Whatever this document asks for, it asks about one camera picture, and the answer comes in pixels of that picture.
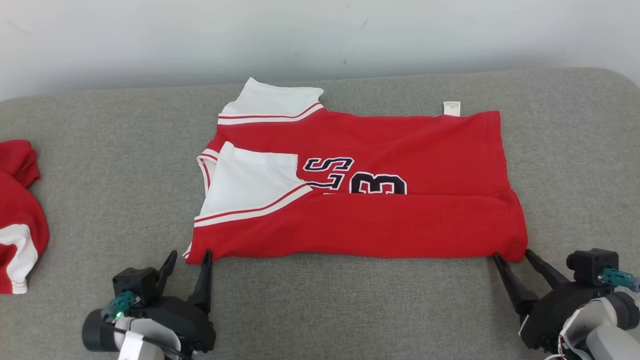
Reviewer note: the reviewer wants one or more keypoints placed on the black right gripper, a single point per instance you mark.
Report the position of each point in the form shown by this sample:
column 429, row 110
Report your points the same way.
column 555, row 315

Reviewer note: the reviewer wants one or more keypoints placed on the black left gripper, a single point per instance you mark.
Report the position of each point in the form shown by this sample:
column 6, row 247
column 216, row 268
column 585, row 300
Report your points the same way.
column 185, row 320

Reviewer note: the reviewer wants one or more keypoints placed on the red shorts with white stripe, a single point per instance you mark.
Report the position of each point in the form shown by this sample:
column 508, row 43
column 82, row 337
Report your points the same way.
column 20, row 200

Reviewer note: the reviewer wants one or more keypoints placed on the red Bulls basketball jersey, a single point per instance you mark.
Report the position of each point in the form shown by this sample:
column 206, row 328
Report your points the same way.
column 400, row 150

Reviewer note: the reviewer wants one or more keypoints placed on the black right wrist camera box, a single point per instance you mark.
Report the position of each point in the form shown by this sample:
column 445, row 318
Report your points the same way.
column 590, row 265

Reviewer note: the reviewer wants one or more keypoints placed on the teal left wrist camera connector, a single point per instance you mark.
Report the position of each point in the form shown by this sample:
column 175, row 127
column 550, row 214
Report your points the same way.
column 120, row 302

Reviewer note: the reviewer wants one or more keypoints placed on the teal wrist camera connector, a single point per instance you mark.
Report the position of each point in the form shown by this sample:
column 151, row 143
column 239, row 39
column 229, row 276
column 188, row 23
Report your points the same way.
column 620, row 277
column 120, row 302

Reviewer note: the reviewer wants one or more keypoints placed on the teal right wrist camera connector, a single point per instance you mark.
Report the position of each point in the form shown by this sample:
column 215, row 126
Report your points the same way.
column 620, row 277

